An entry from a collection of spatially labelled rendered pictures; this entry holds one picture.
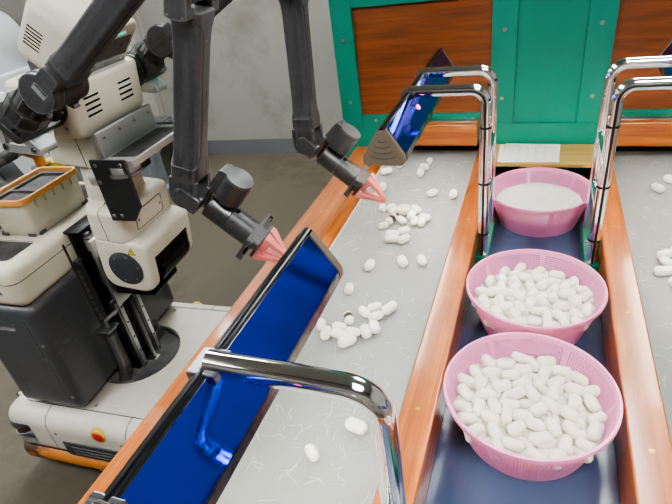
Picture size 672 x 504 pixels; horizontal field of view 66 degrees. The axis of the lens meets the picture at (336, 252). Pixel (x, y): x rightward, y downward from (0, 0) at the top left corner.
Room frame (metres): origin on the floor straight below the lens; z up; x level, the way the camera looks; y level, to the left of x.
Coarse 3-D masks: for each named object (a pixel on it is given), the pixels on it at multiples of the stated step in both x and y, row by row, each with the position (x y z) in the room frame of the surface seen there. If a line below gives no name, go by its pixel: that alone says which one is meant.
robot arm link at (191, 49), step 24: (168, 0) 0.89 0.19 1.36; (216, 0) 0.97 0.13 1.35; (192, 24) 0.91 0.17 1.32; (192, 48) 0.92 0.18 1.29; (192, 72) 0.92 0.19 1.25; (192, 96) 0.92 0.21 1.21; (192, 120) 0.93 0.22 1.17; (192, 144) 0.93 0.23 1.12; (192, 168) 0.93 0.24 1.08; (192, 192) 0.93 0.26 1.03
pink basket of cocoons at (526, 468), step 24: (504, 336) 0.68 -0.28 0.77; (528, 336) 0.67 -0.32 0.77; (456, 360) 0.64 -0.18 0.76; (480, 360) 0.67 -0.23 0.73; (576, 360) 0.62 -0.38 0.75; (456, 384) 0.62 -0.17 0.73; (600, 384) 0.56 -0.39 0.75; (480, 456) 0.51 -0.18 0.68; (504, 456) 0.45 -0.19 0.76; (576, 456) 0.43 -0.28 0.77; (528, 480) 0.46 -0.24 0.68
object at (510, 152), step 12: (504, 144) 1.52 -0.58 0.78; (516, 144) 1.50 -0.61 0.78; (528, 144) 1.49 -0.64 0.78; (540, 144) 1.47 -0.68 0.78; (552, 144) 1.46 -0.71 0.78; (504, 156) 1.43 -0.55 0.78; (516, 156) 1.41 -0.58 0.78; (528, 156) 1.40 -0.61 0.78; (540, 156) 1.39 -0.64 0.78; (552, 156) 1.37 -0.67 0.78
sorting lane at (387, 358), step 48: (384, 192) 1.39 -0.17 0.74; (336, 240) 1.15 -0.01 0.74; (432, 240) 1.08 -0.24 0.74; (336, 288) 0.94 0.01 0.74; (384, 288) 0.92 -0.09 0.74; (432, 288) 0.89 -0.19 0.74; (384, 336) 0.76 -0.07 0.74; (384, 384) 0.64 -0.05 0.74; (288, 432) 0.57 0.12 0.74; (336, 432) 0.55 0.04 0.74; (240, 480) 0.49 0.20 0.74; (288, 480) 0.48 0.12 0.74; (336, 480) 0.47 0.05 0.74
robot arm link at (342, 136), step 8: (336, 128) 1.23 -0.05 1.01; (344, 128) 1.22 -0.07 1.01; (352, 128) 1.25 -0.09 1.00; (328, 136) 1.24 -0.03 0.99; (336, 136) 1.23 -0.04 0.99; (344, 136) 1.21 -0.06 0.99; (352, 136) 1.21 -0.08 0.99; (360, 136) 1.23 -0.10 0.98; (296, 144) 1.25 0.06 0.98; (304, 144) 1.24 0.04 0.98; (312, 144) 1.24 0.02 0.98; (320, 144) 1.24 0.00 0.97; (336, 144) 1.22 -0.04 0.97; (344, 144) 1.21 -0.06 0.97; (352, 144) 1.22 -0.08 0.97; (304, 152) 1.24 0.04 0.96; (312, 152) 1.23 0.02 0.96; (344, 152) 1.22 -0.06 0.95
